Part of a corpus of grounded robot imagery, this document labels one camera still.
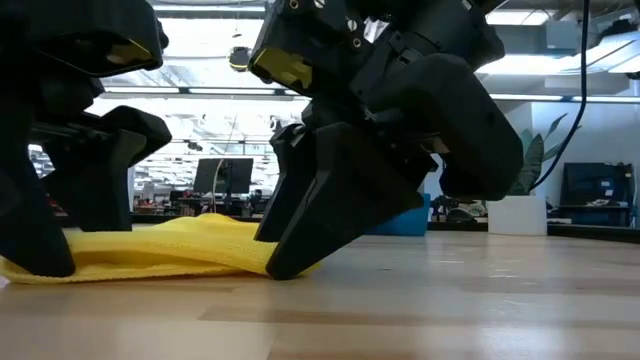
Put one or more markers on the black ceiling dome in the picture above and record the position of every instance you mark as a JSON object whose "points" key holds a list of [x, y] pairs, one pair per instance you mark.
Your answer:
{"points": [[240, 59]]}

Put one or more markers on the person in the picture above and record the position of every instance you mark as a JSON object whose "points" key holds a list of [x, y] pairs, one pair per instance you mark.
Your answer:
{"points": [[257, 199]]}

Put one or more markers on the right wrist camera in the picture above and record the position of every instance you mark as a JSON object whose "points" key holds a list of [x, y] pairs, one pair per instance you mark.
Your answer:
{"points": [[300, 45]]}

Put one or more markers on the background monitor on stand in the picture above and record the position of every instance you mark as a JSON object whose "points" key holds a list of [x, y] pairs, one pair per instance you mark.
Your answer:
{"points": [[235, 175]]}

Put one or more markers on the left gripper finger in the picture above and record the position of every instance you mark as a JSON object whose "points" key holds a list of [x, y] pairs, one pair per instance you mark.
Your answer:
{"points": [[100, 190], [25, 210]]}

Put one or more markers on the dark background machinery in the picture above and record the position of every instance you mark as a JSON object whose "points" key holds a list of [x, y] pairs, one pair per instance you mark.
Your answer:
{"points": [[455, 207]]}

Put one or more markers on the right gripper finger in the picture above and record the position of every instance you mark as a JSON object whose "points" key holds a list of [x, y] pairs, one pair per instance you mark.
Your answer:
{"points": [[350, 200], [292, 165]]}

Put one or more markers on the green plant in white pot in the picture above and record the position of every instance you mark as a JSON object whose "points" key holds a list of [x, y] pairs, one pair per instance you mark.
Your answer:
{"points": [[517, 215]]}

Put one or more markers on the yellow microfiber towel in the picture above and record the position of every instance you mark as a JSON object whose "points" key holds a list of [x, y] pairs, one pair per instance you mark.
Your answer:
{"points": [[175, 250]]}

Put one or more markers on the black background cabinet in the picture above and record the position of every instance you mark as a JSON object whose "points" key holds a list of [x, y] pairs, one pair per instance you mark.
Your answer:
{"points": [[580, 185]]}

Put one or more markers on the long ceiling light strip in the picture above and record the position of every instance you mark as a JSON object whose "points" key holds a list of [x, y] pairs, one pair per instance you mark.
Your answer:
{"points": [[200, 92], [550, 98]]}

